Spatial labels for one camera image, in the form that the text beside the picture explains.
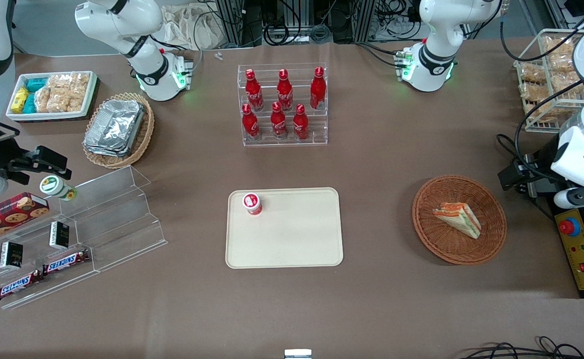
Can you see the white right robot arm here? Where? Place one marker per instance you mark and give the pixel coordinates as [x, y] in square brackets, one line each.
[122, 25]

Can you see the fried snack bag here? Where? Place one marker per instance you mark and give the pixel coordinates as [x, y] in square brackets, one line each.
[563, 84]
[533, 72]
[563, 64]
[560, 46]
[541, 113]

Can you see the small black box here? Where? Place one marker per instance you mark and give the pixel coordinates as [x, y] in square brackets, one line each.
[10, 255]
[59, 235]

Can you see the red cola bottle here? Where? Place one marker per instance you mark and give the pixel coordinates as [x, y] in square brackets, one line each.
[254, 94]
[279, 123]
[250, 124]
[317, 92]
[285, 94]
[300, 124]

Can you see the teal snack packet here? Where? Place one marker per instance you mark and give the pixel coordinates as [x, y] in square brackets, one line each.
[36, 85]
[30, 103]

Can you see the clear rice cracker bag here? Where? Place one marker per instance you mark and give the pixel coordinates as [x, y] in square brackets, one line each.
[43, 99]
[60, 92]
[79, 92]

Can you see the yellow snack packet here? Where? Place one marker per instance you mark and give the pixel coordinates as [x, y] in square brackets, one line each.
[20, 99]

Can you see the Snickers chocolate bar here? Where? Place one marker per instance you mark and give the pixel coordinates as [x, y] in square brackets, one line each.
[66, 262]
[20, 285]

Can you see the clear acrylic bottle rack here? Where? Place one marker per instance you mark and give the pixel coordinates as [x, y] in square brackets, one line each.
[292, 141]

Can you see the stacked aluminium foil trays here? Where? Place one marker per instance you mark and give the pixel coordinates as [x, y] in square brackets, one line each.
[114, 127]

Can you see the green lid cup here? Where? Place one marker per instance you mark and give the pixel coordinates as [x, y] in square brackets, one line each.
[52, 185]

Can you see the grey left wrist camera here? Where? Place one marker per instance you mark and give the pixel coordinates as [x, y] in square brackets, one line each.
[581, 198]

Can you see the triangular sandwich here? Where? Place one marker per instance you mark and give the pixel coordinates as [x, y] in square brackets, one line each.
[459, 219]

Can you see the red plaid cookie box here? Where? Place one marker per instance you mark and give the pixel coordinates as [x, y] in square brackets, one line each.
[7, 214]

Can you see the oval light wicker basket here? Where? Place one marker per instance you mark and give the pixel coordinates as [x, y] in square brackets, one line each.
[144, 137]

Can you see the red emergency stop button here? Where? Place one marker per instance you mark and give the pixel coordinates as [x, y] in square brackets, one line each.
[569, 227]

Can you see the beige cloth bag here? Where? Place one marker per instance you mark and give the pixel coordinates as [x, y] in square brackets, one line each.
[187, 25]

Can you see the beige plastic tray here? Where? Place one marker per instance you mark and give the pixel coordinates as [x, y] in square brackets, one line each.
[292, 234]

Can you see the round brown wicker basket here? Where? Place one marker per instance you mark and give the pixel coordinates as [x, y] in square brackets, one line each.
[451, 247]

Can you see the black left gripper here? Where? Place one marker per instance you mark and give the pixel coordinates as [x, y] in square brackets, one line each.
[539, 165]

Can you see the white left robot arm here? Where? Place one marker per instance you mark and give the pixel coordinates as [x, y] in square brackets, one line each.
[436, 30]

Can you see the white rectangular snack tray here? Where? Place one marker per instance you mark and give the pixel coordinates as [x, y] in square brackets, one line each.
[52, 116]

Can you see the aluminium frame post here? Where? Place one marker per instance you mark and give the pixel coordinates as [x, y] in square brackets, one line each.
[237, 22]

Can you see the red lid cup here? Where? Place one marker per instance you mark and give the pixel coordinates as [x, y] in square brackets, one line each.
[252, 202]

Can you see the clear acrylic stepped shelf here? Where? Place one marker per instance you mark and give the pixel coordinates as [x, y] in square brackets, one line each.
[37, 286]
[122, 224]

